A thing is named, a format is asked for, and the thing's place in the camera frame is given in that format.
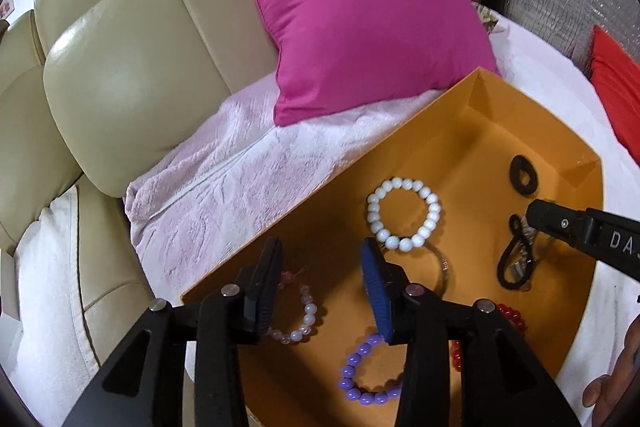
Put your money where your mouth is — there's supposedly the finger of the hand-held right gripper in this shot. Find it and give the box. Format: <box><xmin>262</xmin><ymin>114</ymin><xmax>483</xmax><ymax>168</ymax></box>
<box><xmin>525</xmin><ymin>198</ymin><xmax>640</xmax><ymax>283</ymax></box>

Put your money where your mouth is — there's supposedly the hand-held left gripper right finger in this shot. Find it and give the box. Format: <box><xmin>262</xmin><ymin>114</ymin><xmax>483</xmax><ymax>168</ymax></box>
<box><xmin>361</xmin><ymin>237</ymin><xmax>583</xmax><ymax>427</ymax></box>

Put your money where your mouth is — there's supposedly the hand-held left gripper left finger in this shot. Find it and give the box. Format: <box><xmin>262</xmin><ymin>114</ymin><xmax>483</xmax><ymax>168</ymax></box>
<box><xmin>62</xmin><ymin>237</ymin><xmax>286</xmax><ymax>427</ymax></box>

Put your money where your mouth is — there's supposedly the pink clear bead bracelet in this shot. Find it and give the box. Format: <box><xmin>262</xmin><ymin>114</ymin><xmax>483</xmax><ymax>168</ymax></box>
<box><xmin>265</xmin><ymin>271</ymin><xmax>321</xmax><ymax>347</ymax></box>

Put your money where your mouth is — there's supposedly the black looped hair tie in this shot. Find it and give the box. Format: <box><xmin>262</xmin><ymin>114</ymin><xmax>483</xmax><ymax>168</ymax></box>
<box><xmin>496</xmin><ymin>213</ymin><xmax>543</xmax><ymax>292</ymax></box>

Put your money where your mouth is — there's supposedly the purple bead bracelet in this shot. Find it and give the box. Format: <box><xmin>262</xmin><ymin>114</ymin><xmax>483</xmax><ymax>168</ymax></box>
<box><xmin>339</xmin><ymin>332</ymin><xmax>403</xmax><ymax>408</ymax></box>

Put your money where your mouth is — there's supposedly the white bead bracelet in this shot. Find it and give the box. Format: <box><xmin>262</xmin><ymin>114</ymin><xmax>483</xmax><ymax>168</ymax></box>
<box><xmin>366</xmin><ymin>177</ymin><xmax>442</xmax><ymax>253</ymax></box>

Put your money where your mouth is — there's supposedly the red bead bracelet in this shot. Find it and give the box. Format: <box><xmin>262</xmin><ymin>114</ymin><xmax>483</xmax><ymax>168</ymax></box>
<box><xmin>449</xmin><ymin>303</ymin><xmax>528</xmax><ymax>370</ymax></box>

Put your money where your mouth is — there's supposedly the orange cardboard box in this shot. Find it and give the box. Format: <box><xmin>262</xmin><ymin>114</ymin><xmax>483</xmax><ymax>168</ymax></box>
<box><xmin>179</xmin><ymin>66</ymin><xmax>603</xmax><ymax>427</ymax></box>

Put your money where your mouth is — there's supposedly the person's right hand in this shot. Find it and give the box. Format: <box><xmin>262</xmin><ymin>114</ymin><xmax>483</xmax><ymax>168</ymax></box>
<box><xmin>582</xmin><ymin>319</ymin><xmax>640</xmax><ymax>427</ymax></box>

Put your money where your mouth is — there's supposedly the black hair scrunchie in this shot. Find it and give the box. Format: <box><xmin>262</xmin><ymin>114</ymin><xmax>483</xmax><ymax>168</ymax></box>
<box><xmin>509</xmin><ymin>153</ymin><xmax>538</xmax><ymax>196</ymax></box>

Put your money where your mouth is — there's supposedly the pale pink blanket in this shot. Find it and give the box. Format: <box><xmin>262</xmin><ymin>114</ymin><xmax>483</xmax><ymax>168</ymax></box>
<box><xmin>125</xmin><ymin>14</ymin><xmax>640</xmax><ymax>408</ymax></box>

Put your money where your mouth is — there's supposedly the red pillow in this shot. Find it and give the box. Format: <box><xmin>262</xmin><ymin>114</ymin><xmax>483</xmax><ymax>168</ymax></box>
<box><xmin>589</xmin><ymin>25</ymin><xmax>640</xmax><ymax>165</ymax></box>

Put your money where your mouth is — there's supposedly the white towel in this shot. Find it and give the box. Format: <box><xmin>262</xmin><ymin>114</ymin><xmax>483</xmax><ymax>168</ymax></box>
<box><xmin>10</xmin><ymin>184</ymin><xmax>196</xmax><ymax>427</ymax></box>

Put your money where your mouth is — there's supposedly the beige leather sofa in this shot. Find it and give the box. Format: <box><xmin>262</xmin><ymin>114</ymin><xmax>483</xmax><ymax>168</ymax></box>
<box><xmin>0</xmin><ymin>0</ymin><xmax>301</xmax><ymax>427</ymax></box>

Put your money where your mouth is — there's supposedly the pink pillow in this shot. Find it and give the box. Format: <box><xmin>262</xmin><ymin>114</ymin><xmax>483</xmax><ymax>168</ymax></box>
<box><xmin>220</xmin><ymin>0</ymin><xmax>501</xmax><ymax>128</ymax></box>

